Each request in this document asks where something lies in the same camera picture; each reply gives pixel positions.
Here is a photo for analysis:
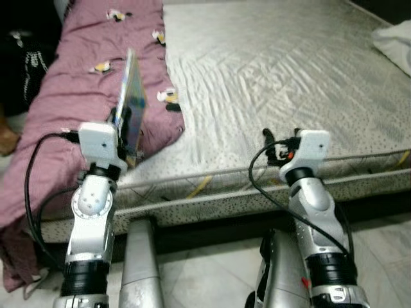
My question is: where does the silver robot leg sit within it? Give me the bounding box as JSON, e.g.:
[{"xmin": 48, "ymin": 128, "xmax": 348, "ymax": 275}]
[
  {"xmin": 246, "ymin": 228, "xmax": 312, "ymax": 308},
  {"xmin": 119, "ymin": 218, "xmax": 162, "ymax": 308}
]

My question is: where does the silver right robot leg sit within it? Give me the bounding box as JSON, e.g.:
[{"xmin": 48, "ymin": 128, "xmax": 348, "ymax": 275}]
[{"xmin": 246, "ymin": 228, "xmax": 312, "ymax": 308}]

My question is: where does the white pillow with green print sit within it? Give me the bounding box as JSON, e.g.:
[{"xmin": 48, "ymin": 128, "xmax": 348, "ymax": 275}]
[{"xmin": 371, "ymin": 19, "xmax": 411, "ymax": 76}]

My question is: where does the silver left robot leg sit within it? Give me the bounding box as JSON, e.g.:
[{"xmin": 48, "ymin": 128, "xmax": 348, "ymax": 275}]
[{"xmin": 119, "ymin": 218, "xmax": 162, "ymax": 308}]

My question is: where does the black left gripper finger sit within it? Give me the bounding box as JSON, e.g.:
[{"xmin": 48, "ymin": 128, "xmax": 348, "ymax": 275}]
[{"xmin": 122, "ymin": 106, "xmax": 143, "ymax": 135}]

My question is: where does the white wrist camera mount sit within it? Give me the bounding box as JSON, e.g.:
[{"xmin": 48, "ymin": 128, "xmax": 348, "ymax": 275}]
[
  {"xmin": 283, "ymin": 130, "xmax": 331, "ymax": 177},
  {"xmin": 77, "ymin": 122, "xmax": 124, "ymax": 173}
]

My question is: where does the colourful children's board book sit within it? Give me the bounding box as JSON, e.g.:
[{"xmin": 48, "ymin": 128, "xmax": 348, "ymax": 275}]
[{"xmin": 114, "ymin": 48, "xmax": 148, "ymax": 169}]

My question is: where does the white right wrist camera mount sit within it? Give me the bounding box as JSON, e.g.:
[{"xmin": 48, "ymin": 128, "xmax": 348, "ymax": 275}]
[{"xmin": 283, "ymin": 130, "xmax": 331, "ymax": 177}]

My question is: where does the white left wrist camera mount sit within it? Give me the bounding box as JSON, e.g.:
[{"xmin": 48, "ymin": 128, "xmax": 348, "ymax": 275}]
[{"xmin": 77, "ymin": 122, "xmax": 124, "ymax": 173}]

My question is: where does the purple quilt with duck prints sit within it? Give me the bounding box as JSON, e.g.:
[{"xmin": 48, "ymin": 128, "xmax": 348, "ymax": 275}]
[{"xmin": 0, "ymin": 0, "xmax": 187, "ymax": 293}]

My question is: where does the white quilted mattress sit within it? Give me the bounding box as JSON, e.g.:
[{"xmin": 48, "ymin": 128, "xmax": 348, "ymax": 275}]
[{"xmin": 39, "ymin": 0, "xmax": 411, "ymax": 244}]

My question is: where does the black bag with chain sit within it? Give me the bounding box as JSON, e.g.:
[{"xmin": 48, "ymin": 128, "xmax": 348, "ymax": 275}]
[{"xmin": 10, "ymin": 29, "xmax": 52, "ymax": 107}]

